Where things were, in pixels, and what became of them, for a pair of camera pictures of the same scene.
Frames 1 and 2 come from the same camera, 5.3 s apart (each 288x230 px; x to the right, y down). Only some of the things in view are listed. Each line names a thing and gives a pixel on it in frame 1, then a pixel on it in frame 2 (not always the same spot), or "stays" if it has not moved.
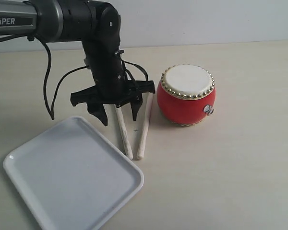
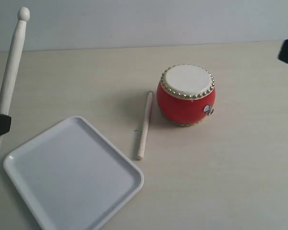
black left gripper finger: [98, 109] -> [0, 124]
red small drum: [186, 94] stays
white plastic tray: [72, 177] stays
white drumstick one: [124, 133] -> [4, 101]
